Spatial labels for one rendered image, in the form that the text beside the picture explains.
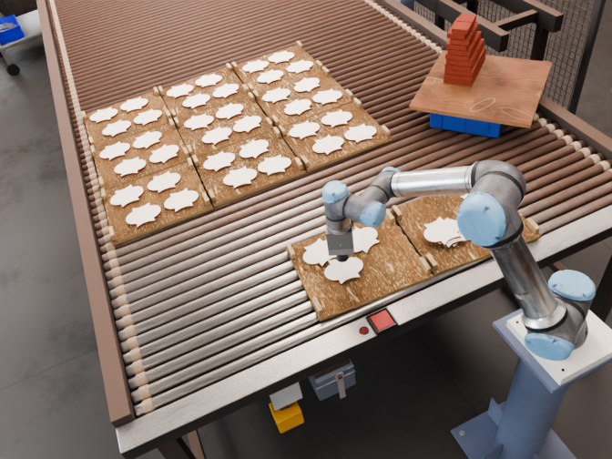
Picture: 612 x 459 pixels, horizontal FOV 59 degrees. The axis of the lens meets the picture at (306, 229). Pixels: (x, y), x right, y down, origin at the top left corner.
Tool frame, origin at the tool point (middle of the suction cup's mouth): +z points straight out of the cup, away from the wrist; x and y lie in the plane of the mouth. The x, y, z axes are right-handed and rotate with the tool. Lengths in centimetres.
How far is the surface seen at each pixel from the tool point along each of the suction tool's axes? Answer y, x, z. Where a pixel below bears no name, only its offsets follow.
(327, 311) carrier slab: 5.9, 16.8, 6.7
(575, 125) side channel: -98, -68, 5
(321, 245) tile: 7.8, -11.6, 5.9
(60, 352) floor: 160, -34, 100
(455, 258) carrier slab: -38.4, -1.9, 6.7
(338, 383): 4.1, 34.5, 22.3
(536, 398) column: -61, 34, 39
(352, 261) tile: -3.3, -2.7, 5.9
